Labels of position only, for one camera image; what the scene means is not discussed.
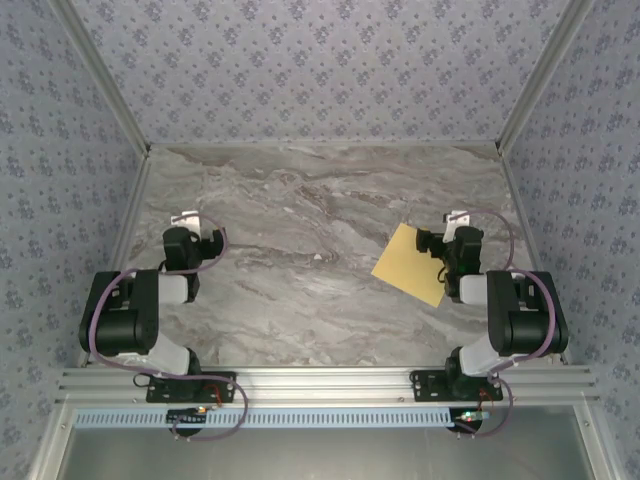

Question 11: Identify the grey metal panel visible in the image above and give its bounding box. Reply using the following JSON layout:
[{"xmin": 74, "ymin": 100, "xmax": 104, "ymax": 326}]
[{"xmin": 29, "ymin": 402, "xmax": 619, "ymax": 480}]

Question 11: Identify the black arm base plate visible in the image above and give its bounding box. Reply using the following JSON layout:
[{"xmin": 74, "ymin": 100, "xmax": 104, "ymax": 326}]
[
  {"xmin": 145, "ymin": 370, "xmax": 239, "ymax": 404},
  {"xmin": 409, "ymin": 368, "xmax": 504, "ymax": 404}
]

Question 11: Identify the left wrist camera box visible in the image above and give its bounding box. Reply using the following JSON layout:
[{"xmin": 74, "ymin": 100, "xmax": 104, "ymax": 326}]
[{"xmin": 171, "ymin": 211, "xmax": 202, "ymax": 236}]

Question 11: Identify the aluminium side rail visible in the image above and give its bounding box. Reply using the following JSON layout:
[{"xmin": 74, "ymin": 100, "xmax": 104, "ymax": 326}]
[
  {"xmin": 497, "ymin": 147, "xmax": 574, "ymax": 366},
  {"xmin": 77, "ymin": 149, "xmax": 152, "ymax": 369}
]

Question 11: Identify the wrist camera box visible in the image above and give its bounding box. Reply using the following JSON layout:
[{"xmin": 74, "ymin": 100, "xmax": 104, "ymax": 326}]
[
  {"xmin": 442, "ymin": 209, "xmax": 472, "ymax": 236},
  {"xmin": 171, "ymin": 211, "xmax": 202, "ymax": 236}
]

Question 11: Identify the long aluminium mounting rail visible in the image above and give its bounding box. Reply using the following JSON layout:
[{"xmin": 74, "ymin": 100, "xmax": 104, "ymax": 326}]
[{"xmin": 54, "ymin": 366, "xmax": 601, "ymax": 404}]

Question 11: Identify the small black circuit board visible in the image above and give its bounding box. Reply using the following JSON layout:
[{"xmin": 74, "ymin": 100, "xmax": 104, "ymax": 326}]
[
  {"xmin": 167, "ymin": 407, "xmax": 209, "ymax": 427},
  {"xmin": 452, "ymin": 408, "xmax": 490, "ymax": 434}
]

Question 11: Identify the aluminium corner post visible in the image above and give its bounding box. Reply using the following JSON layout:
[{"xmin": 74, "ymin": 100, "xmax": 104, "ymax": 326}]
[
  {"xmin": 493, "ymin": 0, "xmax": 597, "ymax": 152},
  {"xmin": 47, "ymin": 0, "xmax": 152, "ymax": 157}
]

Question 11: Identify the slotted pale cable duct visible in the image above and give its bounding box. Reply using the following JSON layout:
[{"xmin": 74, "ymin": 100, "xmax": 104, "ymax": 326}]
[{"xmin": 73, "ymin": 405, "xmax": 482, "ymax": 430}]

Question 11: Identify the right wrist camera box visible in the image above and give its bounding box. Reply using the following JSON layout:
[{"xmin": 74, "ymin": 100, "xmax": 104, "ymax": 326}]
[{"xmin": 442, "ymin": 209, "xmax": 472, "ymax": 236}]

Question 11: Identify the yellow paper sheet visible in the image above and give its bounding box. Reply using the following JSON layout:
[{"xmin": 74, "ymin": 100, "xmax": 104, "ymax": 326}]
[{"xmin": 371, "ymin": 223, "xmax": 451, "ymax": 309}]

